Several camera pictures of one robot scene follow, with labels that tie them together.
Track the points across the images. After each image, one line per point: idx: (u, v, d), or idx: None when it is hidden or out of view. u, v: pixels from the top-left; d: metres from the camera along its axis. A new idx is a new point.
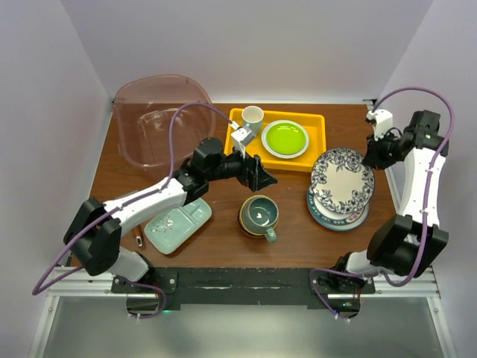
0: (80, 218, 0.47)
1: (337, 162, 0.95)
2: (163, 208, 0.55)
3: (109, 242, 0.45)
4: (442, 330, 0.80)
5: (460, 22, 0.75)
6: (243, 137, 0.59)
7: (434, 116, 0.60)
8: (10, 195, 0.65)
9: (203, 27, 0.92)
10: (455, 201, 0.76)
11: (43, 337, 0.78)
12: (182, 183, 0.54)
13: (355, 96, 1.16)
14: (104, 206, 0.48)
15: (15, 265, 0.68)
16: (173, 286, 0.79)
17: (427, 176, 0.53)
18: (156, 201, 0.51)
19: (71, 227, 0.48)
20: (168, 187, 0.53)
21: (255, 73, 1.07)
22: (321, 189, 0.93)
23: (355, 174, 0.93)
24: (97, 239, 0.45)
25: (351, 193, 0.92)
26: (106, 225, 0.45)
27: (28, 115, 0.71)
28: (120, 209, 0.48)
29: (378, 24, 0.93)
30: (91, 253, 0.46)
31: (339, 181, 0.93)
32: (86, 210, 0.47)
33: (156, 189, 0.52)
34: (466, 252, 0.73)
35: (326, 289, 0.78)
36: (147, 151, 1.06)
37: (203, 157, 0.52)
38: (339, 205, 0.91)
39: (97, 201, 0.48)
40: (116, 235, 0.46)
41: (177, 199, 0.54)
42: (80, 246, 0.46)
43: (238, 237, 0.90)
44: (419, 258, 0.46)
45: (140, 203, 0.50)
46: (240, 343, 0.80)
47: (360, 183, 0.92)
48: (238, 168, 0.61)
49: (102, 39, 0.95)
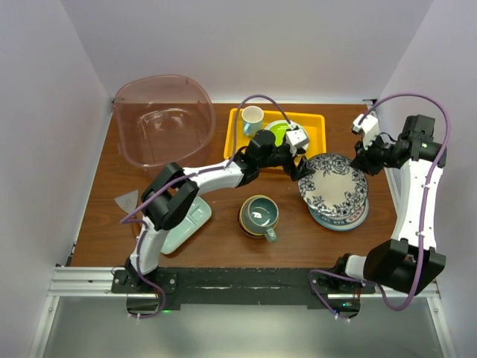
0: (162, 178, 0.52)
1: (323, 168, 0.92)
2: (220, 186, 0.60)
3: (186, 201, 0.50)
4: (441, 330, 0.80)
5: (460, 24, 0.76)
6: (298, 141, 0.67)
7: (428, 121, 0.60)
8: (10, 193, 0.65)
9: (203, 27, 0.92)
10: (455, 201, 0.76)
11: (43, 338, 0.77)
12: (238, 167, 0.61)
13: (355, 96, 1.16)
14: (182, 170, 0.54)
15: (15, 266, 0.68)
16: (173, 286, 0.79)
17: (423, 192, 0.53)
18: (223, 174, 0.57)
19: (150, 186, 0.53)
20: (229, 168, 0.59)
21: (256, 73, 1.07)
22: (312, 195, 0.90)
23: (345, 177, 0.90)
24: (178, 195, 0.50)
25: (344, 195, 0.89)
26: (188, 185, 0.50)
27: (27, 115, 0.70)
28: (197, 174, 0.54)
29: (378, 25, 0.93)
30: (168, 209, 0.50)
31: (329, 186, 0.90)
32: (168, 171, 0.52)
33: (221, 166, 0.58)
34: (466, 253, 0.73)
35: (326, 289, 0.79)
36: (147, 151, 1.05)
37: (257, 147, 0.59)
38: (333, 208, 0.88)
39: (178, 165, 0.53)
40: (193, 197, 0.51)
41: (232, 180, 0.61)
42: (158, 203, 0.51)
43: (238, 237, 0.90)
44: (415, 281, 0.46)
45: (211, 174, 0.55)
46: (240, 344, 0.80)
47: (353, 184, 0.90)
48: (285, 159, 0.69)
49: (102, 39, 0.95)
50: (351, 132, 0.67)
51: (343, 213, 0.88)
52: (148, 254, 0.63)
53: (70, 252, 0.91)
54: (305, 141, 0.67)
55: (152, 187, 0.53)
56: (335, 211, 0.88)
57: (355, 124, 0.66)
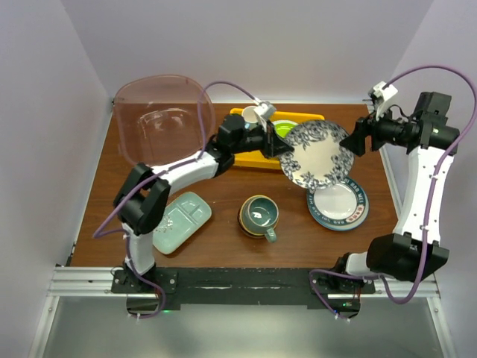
0: (131, 182, 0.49)
1: (300, 142, 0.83)
2: (196, 179, 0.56)
3: (159, 201, 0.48)
4: (441, 330, 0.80)
5: (460, 24, 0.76)
6: (264, 111, 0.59)
7: (445, 99, 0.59)
8: (9, 193, 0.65)
9: (203, 27, 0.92)
10: (456, 201, 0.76)
11: (43, 338, 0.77)
12: (212, 156, 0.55)
13: (355, 96, 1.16)
14: (151, 170, 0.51)
15: (15, 266, 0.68)
16: (173, 285, 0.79)
17: (431, 183, 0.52)
18: (195, 168, 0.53)
19: (121, 192, 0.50)
20: (203, 158, 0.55)
21: (256, 73, 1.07)
22: (300, 175, 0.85)
23: (326, 142, 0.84)
24: (150, 197, 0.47)
25: (332, 161, 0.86)
26: (158, 183, 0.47)
27: (27, 115, 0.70)
28: (167, 172, 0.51)
29: (377, 25, 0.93)
30: (143, 211, 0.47)
31: (314, 158, 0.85)
32: (136, 173, 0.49)
33: (193, 158, 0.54)
34: (466, 253, 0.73)
35: (326, 289, 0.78)
36: (147, 151, 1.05)
37: (227, 133, 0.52)
38: (326, 177, 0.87)
39: (145, 165, 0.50)
40: (166, 196, 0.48)
41: (209, 171, 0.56)
42: (130, 207, 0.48)
43: (238, 237, 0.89)
44: (418, 277, 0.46)
45: (181, 170, 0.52)
46: (240, 344, 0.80)
47: (336, 145, 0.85)
48: (260, 142, 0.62)
49: (102, 39, 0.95)
50: (370, 94, 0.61)
51: (337, 179, 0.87)
52: (139, 255, 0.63)
53: (70, 252, 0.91)
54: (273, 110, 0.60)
55: (123, 192, 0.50)
56: (329, 181, 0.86)
57: (377, 86, 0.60)
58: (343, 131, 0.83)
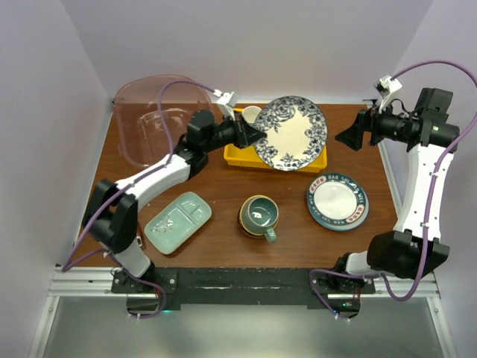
0: (96, 201, 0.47)
1: (271, 124, 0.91)
2: (169, 184, 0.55)
3: (127, 217, 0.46)
4: (441, 330, 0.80)
5: (460, 24, 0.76)
6: (228, 99, 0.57)
7: (446, 97, 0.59)
8: (8, 192, 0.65)
9: (203, 27, 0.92)
10: (457, 201, 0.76)
11: (43, 338, 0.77)
12: (183, 158, 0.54)
13: (355, 96, 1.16)
14: (115, 186, 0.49)
15: (14, 266, 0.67)
16: (173, 285, 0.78)
17: (431, 180, 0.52)
18: (164, 174, 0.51)
19: (88, 213, 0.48)
20: (172, 162, 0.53)
21: (256, 73, 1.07)
22: (279, 158, 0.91)
23: (294, 118, 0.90)
24: (117, 215, 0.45)
25: (305, 136, 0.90)
26: (124, 201, 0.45)
27: (28, 115, 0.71)
28: (133, 185, 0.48)
29: (377, 24, 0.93)
30: (113, 230, 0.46)
31: (287, 139, 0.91)
32: (100, 191, 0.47)
33: (162, 165, 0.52)
34: (467, 252, 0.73)
35: (326, 289, 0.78)
36: (147, 151, 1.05)
37: (197, 131, 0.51)
38: (305, 152, 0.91)
39: (109, 182, 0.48)
40: (134, 211, 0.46)
41: (182, 174, 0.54)
42: (100, 227, 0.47)
43: (238, 237, 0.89)
44: (419, 274, 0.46)
45: (150, 180, 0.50)
46: (240, 344, 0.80)
47: (307, 120, 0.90)
48: (232, 134, 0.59)
49: (103, 39, 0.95)
50: (376, 84, 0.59)
51: (316, 152, 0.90)
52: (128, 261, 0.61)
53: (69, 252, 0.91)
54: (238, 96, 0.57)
55: (91, 213, 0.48)
56: (310, 156, 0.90)
57: (384, 78, 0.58)
58: (308, 102, 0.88)
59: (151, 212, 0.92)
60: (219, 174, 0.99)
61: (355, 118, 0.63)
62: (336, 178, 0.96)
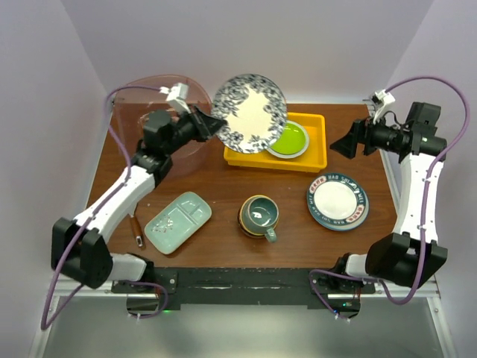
0: (59, 245, 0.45)
1: (226, 108, 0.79)
2: (137, 200, 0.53)
3: (96, 250, 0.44)
4: (441, 330, 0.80)
5: (461, 23, 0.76)
6: (177, 92, 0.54)
7: (434, 109, 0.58)
8: (8, 192, 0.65)
9: (203, 27, 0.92)
10: (457, 201, 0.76)
11: (43, 337, 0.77)
12: (146, 165, 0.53)
13: (355, 96, 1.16)
14: (75, 222, 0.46)
15: (14, 266, 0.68)
16: (173, 285, 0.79)
17: (423, 187, 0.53)
18: (125, 195, 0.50)
19: (54, 257, 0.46)
20: (132, 178, 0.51)
21: (256, 73, 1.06)
22: (247, 142, 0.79)
23: (249, 96, 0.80)
24: (84, 254, 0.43)
25: (266, 112, 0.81)
26: (86, 237, 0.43)
27: (28, 115, 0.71)
28: (93, 218, 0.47)
29: (378, 24, 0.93)
30: (85, 270, 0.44)
31: (248, 118, 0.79)
32: (59, 233, 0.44)
33: (121, 183, 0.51)
34: (467, 253, 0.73)
35: (326, 289, 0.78)
36: None
37: (154, 133, 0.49)
38: (272, 127, 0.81)
39: (67, 221, 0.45)
40: (101, 245, 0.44)
41: (147, 185, 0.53)
42: (71, 268, 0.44)
43: (238, 237, 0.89)
44: (417, 277, 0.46)
45: (111, 205, 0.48)
46: (239, 344, 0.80)
47: (264, 95, 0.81)
48: (192, 130, 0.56)
49: (103, 39, 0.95)
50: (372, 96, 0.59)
51: (281, 125, 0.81)
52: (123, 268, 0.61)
53: None
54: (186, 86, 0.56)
55: (57, 257, 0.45)
56: (276, 132, 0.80)
57: (380, 91, 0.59)
58: (259, 77, 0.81)
59: (151, 212, 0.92)
60: (219, 174, 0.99)
61: (350, 127, 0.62)
62: (336, 178, 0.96)
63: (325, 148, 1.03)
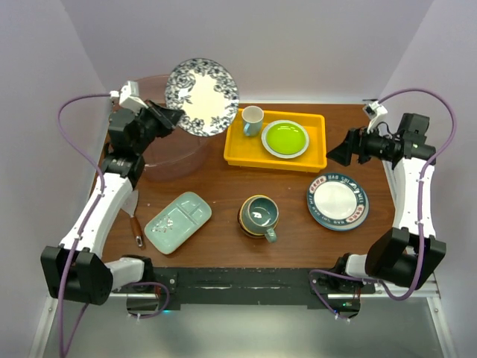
0: (51, 274, 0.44)
1: (180, 98, 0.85)
2: (120, 206, 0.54)
3: (94, 268, 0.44)
4: (442, 330, 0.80)
5: (460, 24, 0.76)
6: (128, 91, 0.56)
7: (424, 119, 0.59)
8: (8, 193, 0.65)
9: (203, 27, 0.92)
10: (457, 201, 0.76)
11: (43, 338, 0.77)
12: (118, 168, 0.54)
13: (354, 96, 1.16)
14: (63, 247, 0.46)
15: (14, 266, 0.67)
16: (173, 286, 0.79)
17: (418, 186, 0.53)
18: (105, 206, 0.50)
19: (51, 286, 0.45)
20: (107, 186, 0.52)
21: (256, 73, 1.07)
22: (209, 123, 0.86)
23: (198, 82, 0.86)
24: (82, 277, 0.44)
25: (217, 91, 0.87)
26: (80, 259, 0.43)
27: (27, 115, 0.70)
28: (80, 237, 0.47)
29: (378, 24, 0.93)
30: (86, 290, 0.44)
31: (203, 103, 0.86)
32: (50, 262, 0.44)
33: (98, 195, 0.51)
34: (467, 252, 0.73)
35: (326, 290, 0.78)
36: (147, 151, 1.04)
37: (122, 132, 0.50)
38: (226, 107, 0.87)
39: (54, 248, 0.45)
40: (96, 263, 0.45)
41: (125, 189, 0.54)
42: (74, 291, 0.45)
43: (238, 237, 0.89)
44: (418, 273, 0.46)
45: (95, 220, 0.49)
46: (239, 344, 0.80)
47: (211, 77, 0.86)
48: (156, 125, 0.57)
49: (103, 39, 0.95)
50: (366, 107, 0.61)
51: (235, 99, 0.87)
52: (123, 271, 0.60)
53: None
54: (136, 85, 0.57)
55: (54, 286, 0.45)
56: (232, 107, 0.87)
57: (373, 103, 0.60)
58: (200, 60, 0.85)
59: (151, 212, 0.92)
60: (219, 174, 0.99)
61: (346, 135, 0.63)
62: (336, 178, 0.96)
63: (324, 148, 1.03)
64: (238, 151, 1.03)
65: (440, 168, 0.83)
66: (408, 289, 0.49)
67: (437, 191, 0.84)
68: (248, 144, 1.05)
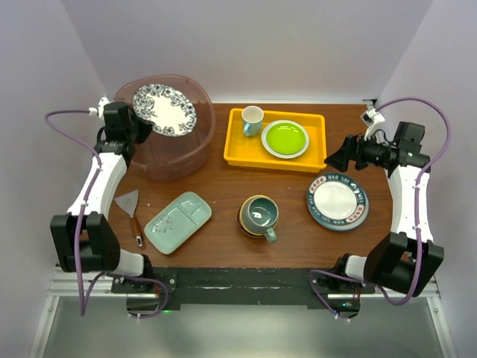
0: (62, 240, 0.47)
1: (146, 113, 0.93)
2: (117, 184, 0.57)
3: (103, 231, 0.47)
4: (441, 330, 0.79)
5: (460, 24, 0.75)
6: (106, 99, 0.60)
7: (419, 128, 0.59)
8: (7, 193, 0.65)
9: (203, 27, 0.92)
10: (457, 201, 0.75)
11: (43, 338, 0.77)
12: (112, 148, 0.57)
13: (354, 96, 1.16)
14: (71, 215, 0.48)
15: (14, 266, 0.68)
16: (173, 285, 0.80)
17: (414, 192, 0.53)
18: (106, 177, 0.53)
19: (62, 255, 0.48)
20: (104, 163, 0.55)
21: (255, 73, 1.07)
22: (177, 127, 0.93)
23: (157, 101, 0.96)
24: (92, 237, 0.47)
25: (174, 105, 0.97)
26: (91, 221, 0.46)
27: (27, 115, 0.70)
28: (86, 203, 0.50)
29: (378, 24, 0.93)
30: (97, 253, 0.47)
31: (165, 115, 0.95)
32: (59, 228, 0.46)
33: (97, 169, 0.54)
34: (468, 252, 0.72)
35: (326, 289, 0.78)
36: (147, 151, 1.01)
37: (116, 112, 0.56)
38: (185, 115, 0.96)
39: (62, 216, 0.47)
40: (104, 224, 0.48)
41: (120, 167, 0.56)
42: (85, 257, 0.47)
43: (238, 237, 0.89)
44: (416, 278, 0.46)
45: (98, 189, 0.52)
46: (239, 343, 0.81)
47: (165, 97, 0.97)
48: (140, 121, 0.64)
49: (102, 39, 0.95)
50: (364, 115, 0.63)
51: (191, 108, 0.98)
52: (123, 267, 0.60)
53: None
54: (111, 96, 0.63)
55: (65, 253, 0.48)
56: (191, 113, 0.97)
57: (370, 111, 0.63)
58: (153, 86, 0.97)
59: (151, 212, 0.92)
60: (219, 174, 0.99)
61: (343, 142, 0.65)
62: (336, 178, 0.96)
63: (324, 148, 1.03)
64: (237, 151, 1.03)
65: (441, 168, 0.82)
66: (407, 294, 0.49)
67: (437, 191, 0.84)
68: (248, 145, 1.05)
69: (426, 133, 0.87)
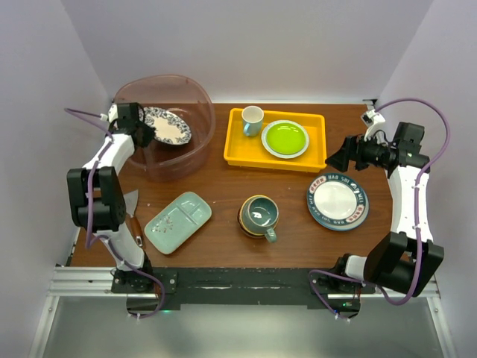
0: (76, 191, 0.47)
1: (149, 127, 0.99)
2: (125, 158, 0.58)
3: (115, 183, 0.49)
4: (441, 330, 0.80)
5: (461, 23, 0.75)
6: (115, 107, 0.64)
7: (419, 128, 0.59)
8: (7, 194, 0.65)
9: (203, 27, 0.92)
10: (458, 201, 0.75)
11: (43, 338, 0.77)
12: (123, 132, 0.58)
13: (355, 96, 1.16)
14: (85, 170, 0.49)
15: (14, 266, 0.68)
16: (173, 286, 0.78)
17: (414, 192, 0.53)
18: (118, 145, 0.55)
19: (73, 206, 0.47)
20: (115, 138, 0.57)
21: (255, 73, 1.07)
22: (176, 139, 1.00)
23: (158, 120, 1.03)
24: (106, 186, 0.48)
25: (172, 123, 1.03)
26: (104, 171, 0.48)
27: (27, 115, 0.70)
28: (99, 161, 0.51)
29: (377, 25, 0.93)
30: (109, 203, 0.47)
31: (165, 130, 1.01)
32: (75, 179, 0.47)
33: (109, 142, 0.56)
34: (468, 252, 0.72)
35: (326, 289, 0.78)
36: (147, 151, 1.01)
37: (128, 107, 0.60)
38: (182, 133, 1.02)
39: (77, 169, 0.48)
40: (115, 178, 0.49)
41: (128, 145, 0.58)
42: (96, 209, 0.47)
43: (238, 237, 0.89)
44: (416, 276, 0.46)
45: (110, 154, 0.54)
46: (239, 344, 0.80)
47: (162, 118, 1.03)
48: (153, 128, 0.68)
49: (102, 38, 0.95)
50: (364, 115, 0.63)
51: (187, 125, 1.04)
52: (127, 253, 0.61)
53: (70, 252, 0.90)
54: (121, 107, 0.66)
55: (77, 203, 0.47)
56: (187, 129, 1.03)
57: (370, 112, 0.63)
58: (152, 109, 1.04)
59: (151, 212, 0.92)
60: (219, 174, 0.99)
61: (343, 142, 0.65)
62: (336, 178, 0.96)
63: (324, 148, 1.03)
64: (238, 151, 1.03)
65: (441, 168, 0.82)
66: (408, 295, 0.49)
67: (436, 191, 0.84)
68: (248, 144, 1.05)
69: (426, 132, 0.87)
